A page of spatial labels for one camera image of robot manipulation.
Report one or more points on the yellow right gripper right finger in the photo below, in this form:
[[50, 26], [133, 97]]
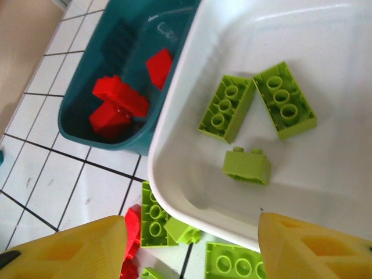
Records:
[[314, 253]]

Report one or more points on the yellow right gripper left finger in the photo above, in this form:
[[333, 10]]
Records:
[[64, 253]]

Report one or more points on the long green lego brick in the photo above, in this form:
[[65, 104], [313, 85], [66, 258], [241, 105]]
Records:
[[229, 110], [284, 101], [152, 215], [232, 261]]

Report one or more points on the small green lego brick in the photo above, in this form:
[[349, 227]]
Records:
[[247, 167], [180, 231], [151, 273]]

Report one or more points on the long red lego brick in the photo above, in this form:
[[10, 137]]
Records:
[[122, 97]]

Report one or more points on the white plastic bin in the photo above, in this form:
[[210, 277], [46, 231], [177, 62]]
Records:
[[319, 174]]

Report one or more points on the teal plastic bin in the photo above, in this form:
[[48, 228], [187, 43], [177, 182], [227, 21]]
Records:
[[87, 58]]

